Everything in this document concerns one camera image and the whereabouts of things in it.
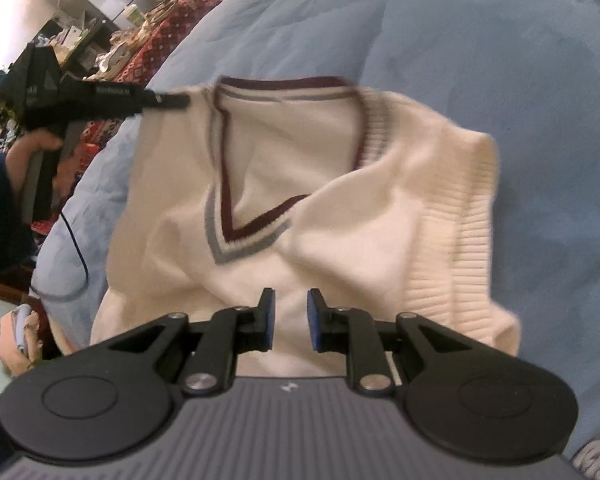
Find cream knit vest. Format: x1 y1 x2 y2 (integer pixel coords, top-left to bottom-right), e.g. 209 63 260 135
90 75 523 378

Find person's left hand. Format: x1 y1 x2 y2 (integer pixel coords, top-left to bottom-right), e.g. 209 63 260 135
2 130 65 197

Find blue blanket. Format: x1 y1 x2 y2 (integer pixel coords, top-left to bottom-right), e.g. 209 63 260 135
30 0 600 480

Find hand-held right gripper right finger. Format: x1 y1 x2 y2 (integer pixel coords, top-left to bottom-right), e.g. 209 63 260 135
306 287 482 395

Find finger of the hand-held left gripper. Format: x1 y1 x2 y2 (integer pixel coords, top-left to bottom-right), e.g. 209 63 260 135
140 91 191 110

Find red patterned cluttered table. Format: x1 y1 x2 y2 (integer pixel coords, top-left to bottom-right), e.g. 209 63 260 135
77 0 231 161

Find black cable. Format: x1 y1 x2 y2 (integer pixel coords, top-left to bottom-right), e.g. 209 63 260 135
30 209 91 302

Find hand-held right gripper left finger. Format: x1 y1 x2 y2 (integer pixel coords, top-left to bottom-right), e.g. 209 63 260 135
107 287 277 395

